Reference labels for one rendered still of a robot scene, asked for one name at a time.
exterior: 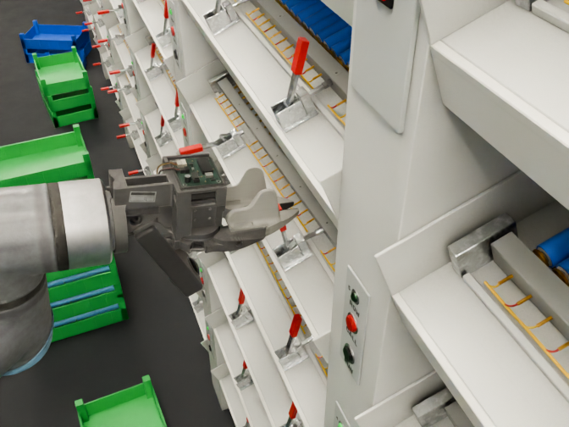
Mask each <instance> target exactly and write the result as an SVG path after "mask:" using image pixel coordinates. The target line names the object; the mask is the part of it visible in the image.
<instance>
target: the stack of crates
mask: <svg viewBox="0 0 569 427"><path fill-rule="evenodd" d="M73 128H74V131H71V132H67V133H63V134H59V135H55V136H47V137H43V138H39V139H35V140H30V141H22V142H18V143H15V144H10V145H6V146H1V147H0V188H1V187H10V186H27V185H35V184H45V183H55V182H61V181H70V180H87V179H95V177H94V174H93V170H92V166H91V160H90V156H89V153H88V151H87V150H86V145H85V143H84V140H83V137H82V135H81V133H80V127H79V124H77V125H73Z"/></svg>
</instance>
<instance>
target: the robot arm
mask: <svg viewBox="0 0 569 427"><path fill-rule="evenodd" d="M182 158H183V159H182ZM160 166H162V167H163V168H162V169H161V170H159V172H158V169H159V167H160ZM157 172H158V174H156V175H142V176H132V177H124V173H123V170H122V169H110V170H109V171H108V177H109V186H106V187H105V188H104V185H103V182H102V181H101V180H100V179H99V178H96V179H87V180H70V181H61V182H55V183H45V184H35V185H27V186H10V187H1V188H0V378H1V377H2V376H4V375H11V374H17V373H20V372H22V371H25V370H27V369H29V368H30V367H32V366H33V365H35V364H36V363H37V362H39V361H40V360H41V359H42V357H43V356H44V355H45V354H46V352H47V350H48V348H49V347H50V345H51V342H52V330H53V325H54V317H53V311H52V307H51V305H50V300H49V294H48V287H47V276H46V273H52V272H58V271H64V270H69V269H81V268H87V267H93V266H99V265H104V264H110V263H111V262H112V260H113V253H114V254H115V253H122V252H128V236H135V239H136V240H137V242H138V243H139V244H140V245H141V246H142V247H143V249H144V250H145V251H146V252H147V253H148V254H149V256H150V257H151V258H152V259H153V260H154V262H155V263H156V264H157V265H158V266H159V267H160V269H161V270H162V271H163V272H164V273H165V274H166V275H167V276H168V278H169V280H170V281H171V282H172V283H173V284H174V285H175V286H177V288H178V289H179V290H180V291H181V292H182V294H183V295H184V296H185V297H190V296H191V295H193V294H195V293H197V292H198V291H200V290H201V289H202V287H203V285H202V281H201V278H200V270H199V266H198V264H197V262H196V261H195V260H194V259H193V258H191V257H190V256H189V255H188V254H187V253H186V252H205V253H209V252H230V251H235V250H239V249H242V248H244V247H248V246H250V245H252V244H254V243H256V242H259V241H261V240H263V239H264V238H265V236H269V235H271V234H273V233H274V232H275V231H277V230H279V229H281V228H282V227H284V226H285V225H287V224H288V223H289V222H290V221H291V220H292V219H294V218H295V217H296V216H297V215H298V213H299V209H298V208H291V207H292V206H294V201H293V200H290V199H288V198H284V197H277V194H276V192H275V190H273V189H270V188H268V189H267V187H266V182H265V178H264V173H263V172H262V170H261V169H259V168H250V169H248V170H247V171H246V172H245V173H244V175H243V176H242V178H241V179H240V182H239V183H238V184H236V185H234V186H226V185H225V183H224V180H223V178H222V176H221V174H220V173H219V171H218V169H217V167H216V165H215V163H214V162H213V159H212V158H211V157H209V152H202V153H192V154H182V155H173V156H163V163H162V164H159V165H158V167H157ZM160 172H163V173H162V174H160ZM278 203H279V205H280V207H281V208H282V210H281V211H279V205H278ZM288 208H291V209H288ZM222 218H224V219H225V221H226V223H227V225H226V226H223V225H222Z"/></svg>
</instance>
